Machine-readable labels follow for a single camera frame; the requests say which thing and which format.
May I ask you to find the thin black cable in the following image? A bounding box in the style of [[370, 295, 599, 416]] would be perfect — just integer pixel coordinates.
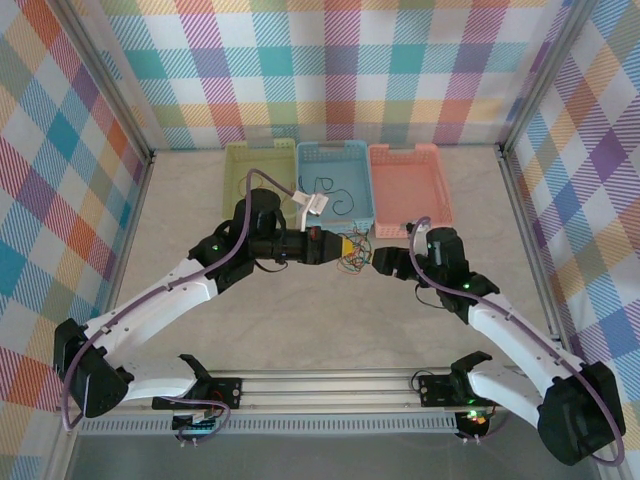
[[298, 175, 356, 217]]

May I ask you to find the salmon pink plastic basket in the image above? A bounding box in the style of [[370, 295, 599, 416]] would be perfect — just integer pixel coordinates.
[[368, 143, 455, 240]]

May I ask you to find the light blue plastic basket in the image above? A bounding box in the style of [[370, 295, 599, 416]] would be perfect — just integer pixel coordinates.
[[295, 140, 376, 237]]

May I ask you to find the yellow-green plastic basket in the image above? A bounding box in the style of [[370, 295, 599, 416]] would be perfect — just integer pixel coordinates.
[[221, 138, 297, 235]]

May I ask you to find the aluminium right side rail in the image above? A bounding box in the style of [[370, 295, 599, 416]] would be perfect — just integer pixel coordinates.
[[497, 147, 574, 369]]

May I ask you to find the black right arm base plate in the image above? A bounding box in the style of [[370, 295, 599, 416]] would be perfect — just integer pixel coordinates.
[[417, 372, 511, 407]]

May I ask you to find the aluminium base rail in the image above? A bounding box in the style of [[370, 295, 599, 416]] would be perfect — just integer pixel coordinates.
[[52, 368, 609, 417]]

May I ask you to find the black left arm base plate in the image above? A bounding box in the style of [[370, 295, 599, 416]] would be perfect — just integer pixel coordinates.
[[152, 377, 245, 411]]

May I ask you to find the aluminium left side rail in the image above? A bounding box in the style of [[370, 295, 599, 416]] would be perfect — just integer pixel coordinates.
[[87, 152, 156, 351]]

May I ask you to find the grey slotted cable duct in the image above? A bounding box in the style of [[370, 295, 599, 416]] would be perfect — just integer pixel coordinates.
[[79, 417, 460, 437]]

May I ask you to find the aluminium right corner post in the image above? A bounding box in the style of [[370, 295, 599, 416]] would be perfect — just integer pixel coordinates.
[[499, 0, 601, 156]]

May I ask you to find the aluminium corner post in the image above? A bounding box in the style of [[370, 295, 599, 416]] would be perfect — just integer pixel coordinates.
[[499, 0, 601, 156], [62, 0, 156, 161]]

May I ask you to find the aluminium left corner post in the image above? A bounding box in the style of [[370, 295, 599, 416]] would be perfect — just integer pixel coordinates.
[[62, 0, 156, 161]]

